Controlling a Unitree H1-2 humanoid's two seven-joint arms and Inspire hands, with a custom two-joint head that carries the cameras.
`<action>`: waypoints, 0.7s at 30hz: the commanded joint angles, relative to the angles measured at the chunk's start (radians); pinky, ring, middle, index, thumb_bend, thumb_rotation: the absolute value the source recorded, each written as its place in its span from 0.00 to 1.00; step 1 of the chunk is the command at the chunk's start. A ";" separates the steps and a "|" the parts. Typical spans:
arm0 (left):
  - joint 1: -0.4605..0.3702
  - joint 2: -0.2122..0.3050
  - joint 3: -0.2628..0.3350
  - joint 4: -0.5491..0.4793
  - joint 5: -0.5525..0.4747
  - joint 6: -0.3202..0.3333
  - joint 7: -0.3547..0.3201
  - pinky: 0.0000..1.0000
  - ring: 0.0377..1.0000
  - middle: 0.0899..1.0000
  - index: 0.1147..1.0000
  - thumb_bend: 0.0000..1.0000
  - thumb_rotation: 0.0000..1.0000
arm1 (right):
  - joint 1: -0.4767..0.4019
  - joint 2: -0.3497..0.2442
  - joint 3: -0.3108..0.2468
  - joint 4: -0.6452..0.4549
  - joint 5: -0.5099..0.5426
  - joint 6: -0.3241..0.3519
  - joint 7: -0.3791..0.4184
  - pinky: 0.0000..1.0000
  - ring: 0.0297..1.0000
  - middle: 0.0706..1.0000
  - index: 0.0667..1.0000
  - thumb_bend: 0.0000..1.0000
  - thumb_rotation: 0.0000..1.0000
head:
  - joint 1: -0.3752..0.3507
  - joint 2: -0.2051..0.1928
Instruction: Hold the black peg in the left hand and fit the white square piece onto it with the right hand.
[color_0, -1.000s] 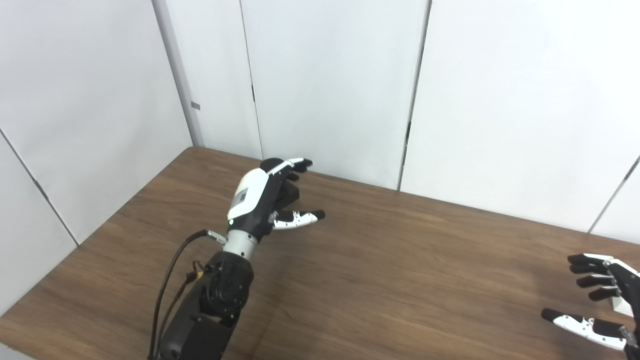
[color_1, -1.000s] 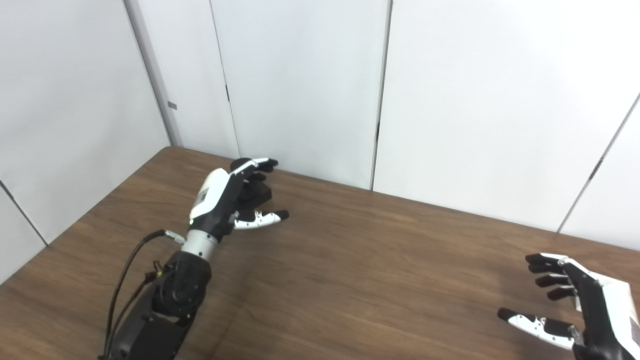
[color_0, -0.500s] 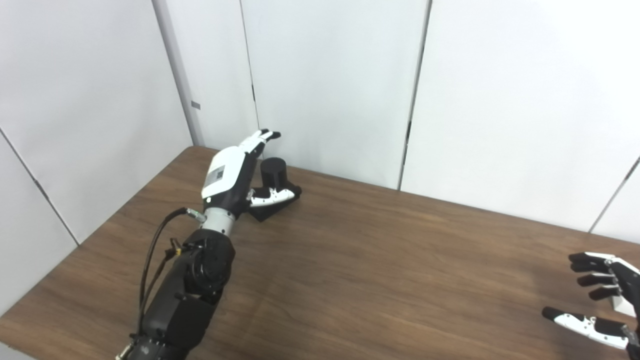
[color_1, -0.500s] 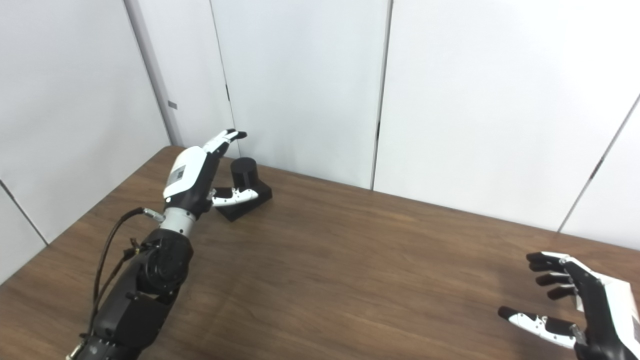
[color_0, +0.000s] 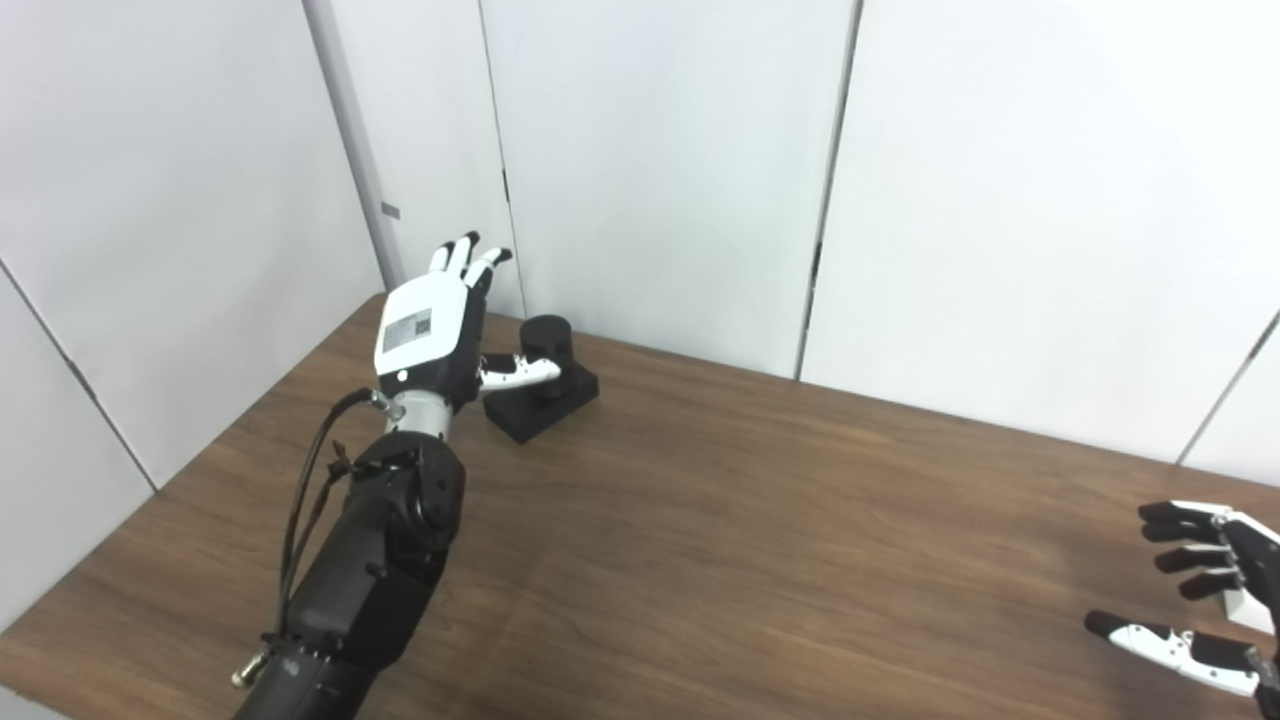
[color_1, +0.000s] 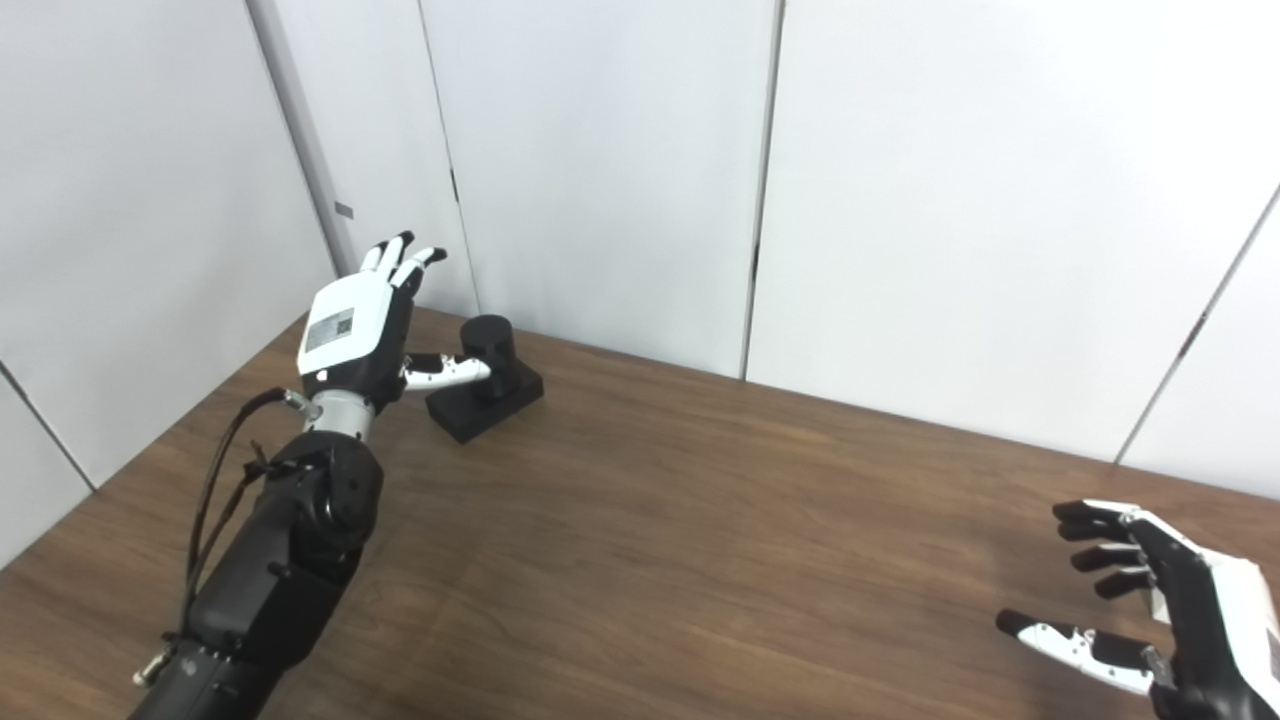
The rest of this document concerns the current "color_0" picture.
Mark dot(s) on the white and black left hand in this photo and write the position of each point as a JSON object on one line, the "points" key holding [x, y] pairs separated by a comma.
{"points": [[425, 330]]}

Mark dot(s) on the white and black right hand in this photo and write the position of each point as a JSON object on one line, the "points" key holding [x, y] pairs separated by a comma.
{"points": [[1215, 590]]}

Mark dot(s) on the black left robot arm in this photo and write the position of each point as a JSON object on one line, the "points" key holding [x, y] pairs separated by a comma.
{"points": [[380, 560]]}

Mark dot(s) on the black peg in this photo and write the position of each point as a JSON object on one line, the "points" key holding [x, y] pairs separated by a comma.
{"points": [[545, 385]]}

